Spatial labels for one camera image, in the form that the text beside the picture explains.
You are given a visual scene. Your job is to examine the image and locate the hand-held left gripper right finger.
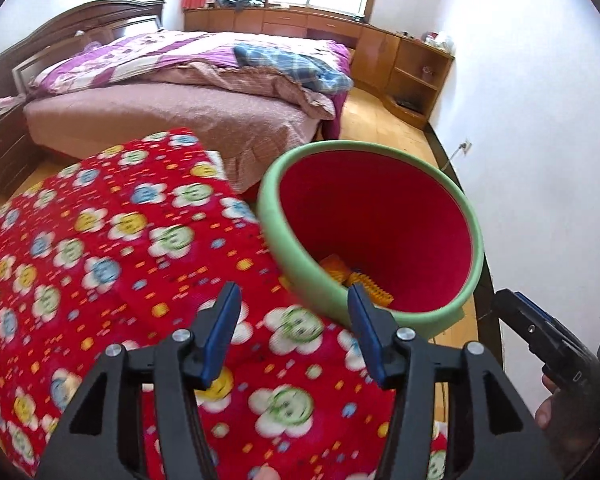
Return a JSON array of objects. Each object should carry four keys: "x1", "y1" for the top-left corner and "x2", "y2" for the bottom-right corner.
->
[{"x1": 347, "y1": 283, "x2": 563, "y2": 480}]

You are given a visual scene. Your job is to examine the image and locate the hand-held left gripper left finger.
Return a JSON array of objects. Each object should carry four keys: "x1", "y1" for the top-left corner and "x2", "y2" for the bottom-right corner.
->
[{"x1": 35, "y1": 281, "x2": 243, "y2": 480}]

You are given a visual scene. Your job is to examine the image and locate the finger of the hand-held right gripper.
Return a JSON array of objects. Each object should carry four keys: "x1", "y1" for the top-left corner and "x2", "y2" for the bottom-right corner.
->
[{"x1": 491, "y1": 288, "x2": 556, "y2": 356}]

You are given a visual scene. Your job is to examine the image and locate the large yellow foam net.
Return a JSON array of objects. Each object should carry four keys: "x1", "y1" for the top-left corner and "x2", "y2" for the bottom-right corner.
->
[{"x1": 352, "y1": 280, "x2": 396, "y2": 309}]

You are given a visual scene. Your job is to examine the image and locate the red bin with green rim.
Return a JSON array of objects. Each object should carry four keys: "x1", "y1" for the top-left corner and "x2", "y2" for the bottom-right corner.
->
[{"x1": 256, "y1": 141, "x2": 483, "y2": 338}]

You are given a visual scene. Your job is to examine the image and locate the person's right hand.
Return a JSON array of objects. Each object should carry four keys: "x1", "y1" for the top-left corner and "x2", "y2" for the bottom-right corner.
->
[{"x1": 535, "y1": 372, "x2": 565, "y2": 431}]

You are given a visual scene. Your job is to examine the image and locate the red smiley flower blanket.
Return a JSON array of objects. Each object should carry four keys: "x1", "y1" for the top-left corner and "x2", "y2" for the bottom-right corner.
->
[{"x1": 0, "y1": 129, "x2": 448, "y2": 480}]

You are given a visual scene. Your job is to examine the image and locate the white fringed cloth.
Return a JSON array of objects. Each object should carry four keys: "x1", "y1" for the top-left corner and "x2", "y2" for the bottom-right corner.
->
[{"x1": 207, "y1": 150, "x2": 243, "y2": 196}]

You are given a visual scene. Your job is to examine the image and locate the bed with pink bedspread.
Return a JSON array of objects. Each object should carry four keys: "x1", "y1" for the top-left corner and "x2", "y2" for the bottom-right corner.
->
[{"x1": 24, "y1": 30, "x2": 353, "y2": 191}]

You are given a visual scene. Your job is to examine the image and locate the blue plaid cloth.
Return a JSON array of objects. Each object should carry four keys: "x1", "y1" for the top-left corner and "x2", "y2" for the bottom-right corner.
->
[{"x1": 234, "y1": 44, "x2": 353, "y2": 93}]

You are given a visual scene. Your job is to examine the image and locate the dark wooden nightstand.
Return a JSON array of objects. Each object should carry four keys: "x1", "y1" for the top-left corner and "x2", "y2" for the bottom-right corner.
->
[{"x1": 0, "y1": 102, "x2": 46, "y2": 196}]

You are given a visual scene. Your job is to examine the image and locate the purple patchwork quilt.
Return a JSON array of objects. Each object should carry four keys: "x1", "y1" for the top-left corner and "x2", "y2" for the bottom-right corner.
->
[{"x1": 27, "y1": 30, "x2": 353, "y2": 121}]

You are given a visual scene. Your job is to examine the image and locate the white items on cabinet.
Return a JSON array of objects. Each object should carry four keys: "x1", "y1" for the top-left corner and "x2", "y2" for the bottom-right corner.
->
[{"x1": 422, "y1": 31, "x2": 456, "y2": 53}]

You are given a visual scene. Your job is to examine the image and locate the long wooden cabinet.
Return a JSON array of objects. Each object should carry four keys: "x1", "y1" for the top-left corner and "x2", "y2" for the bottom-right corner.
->
[{"x1": 184, "y1": 5, "x2": 455, "y2": 131}]

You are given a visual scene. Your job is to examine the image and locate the clothes on nightstand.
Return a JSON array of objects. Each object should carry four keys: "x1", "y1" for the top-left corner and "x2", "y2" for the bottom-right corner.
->
[{"x1": 0, "y1": 96, "x2": 26, "y2": 123}]

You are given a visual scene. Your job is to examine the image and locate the dark wooden headboard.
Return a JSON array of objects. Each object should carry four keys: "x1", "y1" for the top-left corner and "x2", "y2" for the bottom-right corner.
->
[{"x1": 0, "y1": 0, "x2": 167, "y2": 98}]

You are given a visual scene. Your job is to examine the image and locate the dark wooden frame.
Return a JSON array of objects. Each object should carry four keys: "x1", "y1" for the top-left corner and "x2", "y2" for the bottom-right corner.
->
[{"x1": 477, "y1": 257, "x2": 507, "y2": 378}]

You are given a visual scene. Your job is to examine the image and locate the wall socket with plug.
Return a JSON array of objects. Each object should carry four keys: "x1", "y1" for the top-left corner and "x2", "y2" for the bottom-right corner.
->
[{"x1": 442, "y1": 139, "x2": 473, "y2": 171}]

